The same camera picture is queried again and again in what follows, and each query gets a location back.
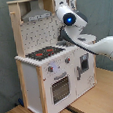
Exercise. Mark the left red stove knob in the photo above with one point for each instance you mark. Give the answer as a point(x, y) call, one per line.
point(50, 68)

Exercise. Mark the black stovetop with red burners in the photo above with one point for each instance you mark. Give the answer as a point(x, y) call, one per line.
point(44, 53)

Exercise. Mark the black toy faucet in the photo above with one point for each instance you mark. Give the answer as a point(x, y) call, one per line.
point(62, 35)

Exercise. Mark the grey range hood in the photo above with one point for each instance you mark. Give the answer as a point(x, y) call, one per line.
point(35, 12)

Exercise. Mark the grey toy sink basin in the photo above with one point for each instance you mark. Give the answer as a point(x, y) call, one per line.
point(65, 44)

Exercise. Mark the red stove knob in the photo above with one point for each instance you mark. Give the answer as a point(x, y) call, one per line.
point(50, 68)
point(67, 60)

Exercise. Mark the right red stove knob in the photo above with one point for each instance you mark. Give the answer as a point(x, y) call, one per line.
point(67, 60)

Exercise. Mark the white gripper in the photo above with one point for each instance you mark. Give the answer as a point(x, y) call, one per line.
point(60, 4)

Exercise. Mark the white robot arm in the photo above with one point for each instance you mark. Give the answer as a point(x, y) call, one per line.
point(74, 22)

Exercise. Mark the wooden toy kitchen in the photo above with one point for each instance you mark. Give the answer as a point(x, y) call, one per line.
point(53, 73)

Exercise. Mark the toy oven door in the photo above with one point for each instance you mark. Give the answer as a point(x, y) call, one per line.
point(60, 89)

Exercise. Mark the toy fridge door with dispenser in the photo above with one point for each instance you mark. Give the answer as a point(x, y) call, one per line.
point(84, 69)

